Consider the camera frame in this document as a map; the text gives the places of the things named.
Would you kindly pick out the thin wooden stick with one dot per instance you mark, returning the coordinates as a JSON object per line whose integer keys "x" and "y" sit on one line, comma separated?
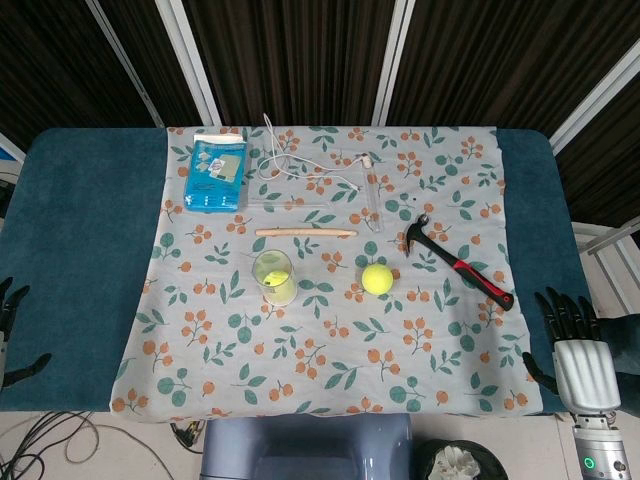
{"x": 305, "y": 232}

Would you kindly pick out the floral patterned tablecloth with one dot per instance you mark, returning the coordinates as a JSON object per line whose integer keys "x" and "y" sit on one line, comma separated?
{"x": 320, "y": 340}

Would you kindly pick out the left robot hand black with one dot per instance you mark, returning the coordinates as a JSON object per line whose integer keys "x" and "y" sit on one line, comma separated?
{"x": 6, "y": 305}

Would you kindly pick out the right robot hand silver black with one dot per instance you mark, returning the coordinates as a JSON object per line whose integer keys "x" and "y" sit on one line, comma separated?
{"x": 587, "y": 370}

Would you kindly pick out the clear plastic cup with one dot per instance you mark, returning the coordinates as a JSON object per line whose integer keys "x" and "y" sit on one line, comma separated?
{"x": 274, "y": 280}

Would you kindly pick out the black bin with white paper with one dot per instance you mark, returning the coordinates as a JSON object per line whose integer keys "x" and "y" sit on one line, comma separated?
{"x": 457, "y": 460}

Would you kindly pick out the aluminium profile frame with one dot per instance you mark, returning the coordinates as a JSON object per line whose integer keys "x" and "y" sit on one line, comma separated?
{"x": 607, "y": 240}

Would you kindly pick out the teal table cover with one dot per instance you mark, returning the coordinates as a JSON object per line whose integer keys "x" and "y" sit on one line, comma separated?
{"x": 80, "y": 260}

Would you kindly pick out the red black claw hammer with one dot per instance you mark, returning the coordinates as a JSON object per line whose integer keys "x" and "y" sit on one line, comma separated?
{"x": 467, "y": 270}

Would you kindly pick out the long clear plastic ruler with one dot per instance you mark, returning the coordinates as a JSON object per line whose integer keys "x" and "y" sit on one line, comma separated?
{"x": 375, "y": 195}

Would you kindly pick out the white partition post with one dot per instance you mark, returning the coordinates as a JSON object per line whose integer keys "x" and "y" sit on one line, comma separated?
{"x": 127, "y": 65}
{"x": 189, "y": 62}
{"x": 392, "y": 62}
{"x": 595, "y": 95}

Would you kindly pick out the blue product box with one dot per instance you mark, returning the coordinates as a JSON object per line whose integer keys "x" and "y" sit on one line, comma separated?
{"x": 215, "y": 172}

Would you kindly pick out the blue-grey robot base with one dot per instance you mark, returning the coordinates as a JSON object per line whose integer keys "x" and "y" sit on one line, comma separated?
{"x": 307, "y": 447}

